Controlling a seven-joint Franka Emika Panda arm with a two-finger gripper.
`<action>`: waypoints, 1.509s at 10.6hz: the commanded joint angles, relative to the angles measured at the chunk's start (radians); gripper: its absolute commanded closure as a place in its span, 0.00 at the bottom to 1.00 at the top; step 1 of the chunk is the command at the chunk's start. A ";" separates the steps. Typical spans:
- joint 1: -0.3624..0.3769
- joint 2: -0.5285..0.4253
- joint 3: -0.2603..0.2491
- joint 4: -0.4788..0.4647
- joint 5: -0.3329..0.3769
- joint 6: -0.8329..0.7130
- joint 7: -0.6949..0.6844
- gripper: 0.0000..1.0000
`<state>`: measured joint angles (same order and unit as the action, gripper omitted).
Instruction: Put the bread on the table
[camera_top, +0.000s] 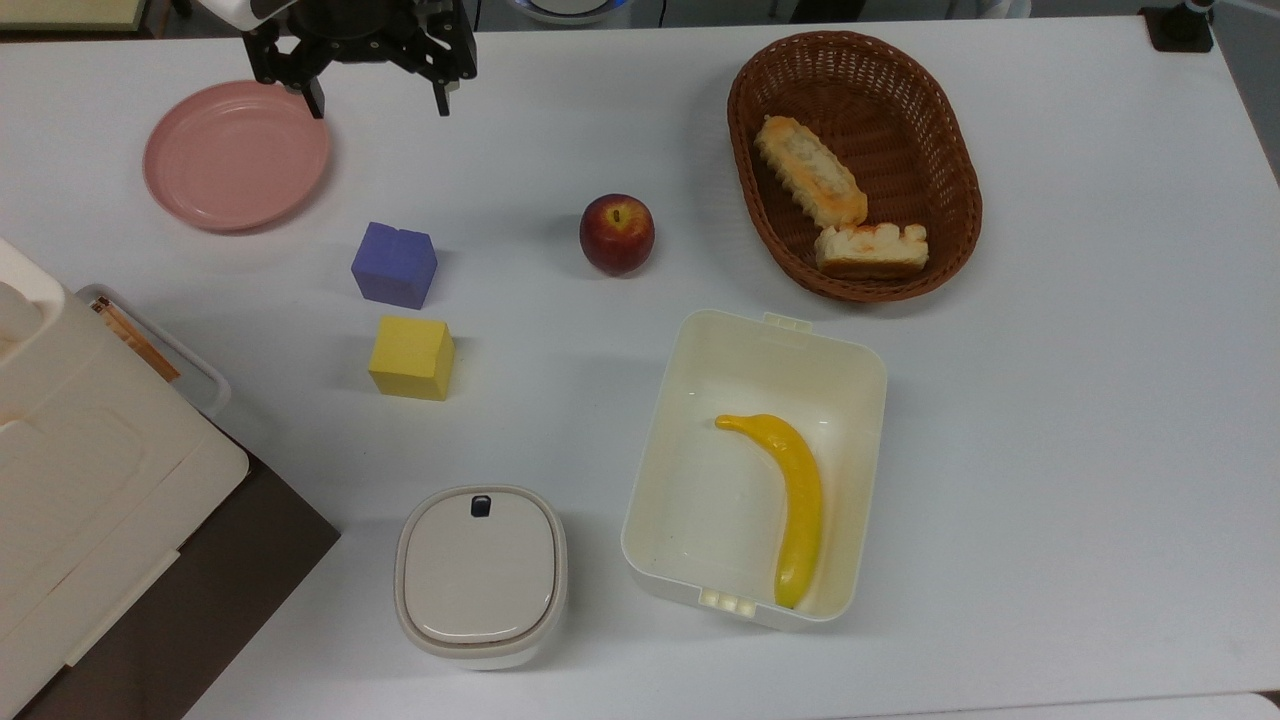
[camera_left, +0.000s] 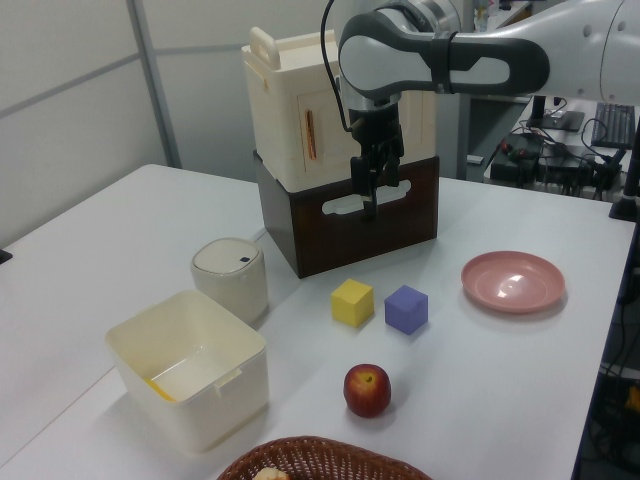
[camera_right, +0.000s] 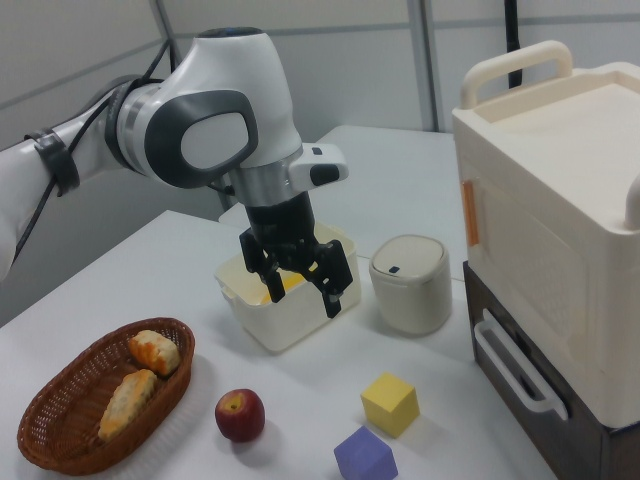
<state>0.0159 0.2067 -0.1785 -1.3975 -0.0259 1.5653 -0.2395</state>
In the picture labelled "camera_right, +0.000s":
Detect white open plastic container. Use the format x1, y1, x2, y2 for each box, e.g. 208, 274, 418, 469
214, 222, 363, 356

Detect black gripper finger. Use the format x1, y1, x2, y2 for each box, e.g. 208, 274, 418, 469
304, 238, 353, 320
238, 229, 287, 305

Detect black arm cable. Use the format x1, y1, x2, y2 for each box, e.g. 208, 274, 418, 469
9, 34, 174, 274

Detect cream plastic cabinet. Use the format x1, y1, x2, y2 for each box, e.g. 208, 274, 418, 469
451, 40, 640, 430

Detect short bread piece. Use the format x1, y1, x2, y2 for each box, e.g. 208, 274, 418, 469
128, 329, 181, 378

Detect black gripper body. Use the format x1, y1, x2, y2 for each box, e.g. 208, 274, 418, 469
243, 191, 322, 275

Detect small cream trash can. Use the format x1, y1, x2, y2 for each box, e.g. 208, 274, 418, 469
368, 234, 454, 336

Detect red apple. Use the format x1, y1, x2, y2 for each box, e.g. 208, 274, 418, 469
214, 388, 266, 444

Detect dark brown drawer box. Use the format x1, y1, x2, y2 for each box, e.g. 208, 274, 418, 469
462, 260, 640, 480

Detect purple cube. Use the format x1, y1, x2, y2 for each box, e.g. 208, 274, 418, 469
333, 425, 399, 480

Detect brown wicker basket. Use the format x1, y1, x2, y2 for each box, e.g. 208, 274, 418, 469
16, 316, 196, 476

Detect black pole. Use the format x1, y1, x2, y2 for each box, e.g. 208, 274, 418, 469
503, 0, 524, 89

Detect long bread piece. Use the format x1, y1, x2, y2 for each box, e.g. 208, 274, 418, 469
97, 368, 159, 442

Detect yellow cube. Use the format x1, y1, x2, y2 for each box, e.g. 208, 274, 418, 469
360, 371, 421, 440

